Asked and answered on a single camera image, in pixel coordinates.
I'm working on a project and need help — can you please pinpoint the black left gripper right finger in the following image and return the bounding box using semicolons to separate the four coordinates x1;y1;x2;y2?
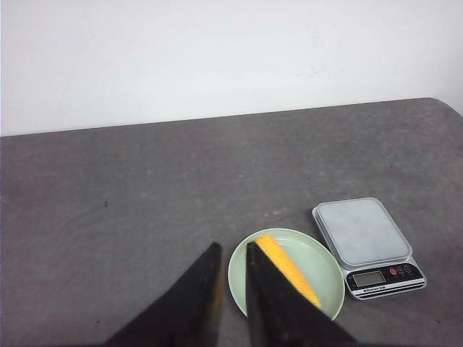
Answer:
246;242;359;346

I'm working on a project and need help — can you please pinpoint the yellow corn cob piece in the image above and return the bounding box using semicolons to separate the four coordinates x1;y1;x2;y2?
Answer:
255;234;322;309

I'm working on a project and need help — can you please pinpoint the light green plate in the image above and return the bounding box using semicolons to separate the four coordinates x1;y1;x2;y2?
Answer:
228;228;345;320

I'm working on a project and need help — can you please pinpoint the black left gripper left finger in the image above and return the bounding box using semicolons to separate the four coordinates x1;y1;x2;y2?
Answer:
104;242;223;346

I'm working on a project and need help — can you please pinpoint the silver digital kitchen scale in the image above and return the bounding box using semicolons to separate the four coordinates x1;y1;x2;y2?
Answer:
312;197;428;301

